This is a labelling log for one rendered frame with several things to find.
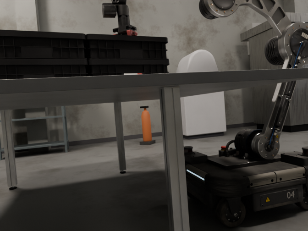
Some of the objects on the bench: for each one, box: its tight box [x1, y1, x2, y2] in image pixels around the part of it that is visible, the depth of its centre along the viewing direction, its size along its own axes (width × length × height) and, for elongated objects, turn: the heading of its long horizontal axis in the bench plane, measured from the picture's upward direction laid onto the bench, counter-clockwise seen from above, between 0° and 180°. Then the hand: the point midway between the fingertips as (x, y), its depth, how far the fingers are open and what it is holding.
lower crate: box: [86, 59, 170, 77], centre depth 129 cm, size 40×30×12 cm
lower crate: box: [0, 59, 88, 80], centre depth 113 cm, size 40×30×12 cm
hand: (126, 46), depth 122 cm, fingers open, 6 cm apart
